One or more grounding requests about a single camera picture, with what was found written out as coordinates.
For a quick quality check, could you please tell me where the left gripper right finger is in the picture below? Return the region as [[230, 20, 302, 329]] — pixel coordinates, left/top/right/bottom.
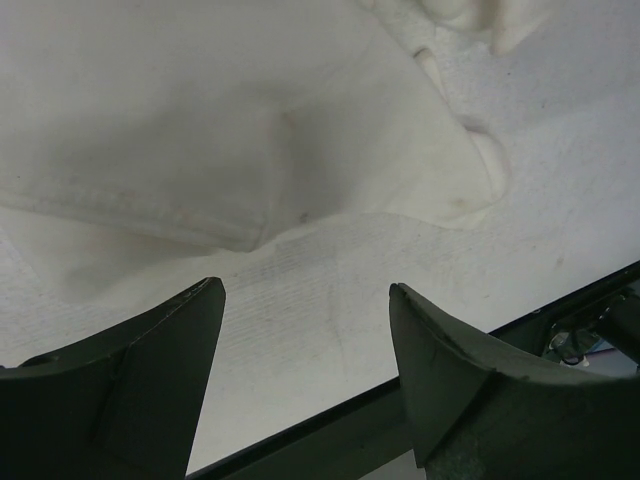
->
[[389, 284, 639, 479]]

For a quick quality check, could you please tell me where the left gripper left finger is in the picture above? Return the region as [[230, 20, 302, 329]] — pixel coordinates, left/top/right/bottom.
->
[[1, 278, 226, 479]]

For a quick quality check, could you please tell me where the white t-shirt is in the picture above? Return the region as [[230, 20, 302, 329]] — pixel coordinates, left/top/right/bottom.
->
[[0, 0, 516, 256]]

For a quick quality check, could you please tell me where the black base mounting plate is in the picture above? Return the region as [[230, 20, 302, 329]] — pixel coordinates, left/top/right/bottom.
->
[[196, 264, 639, 479]]

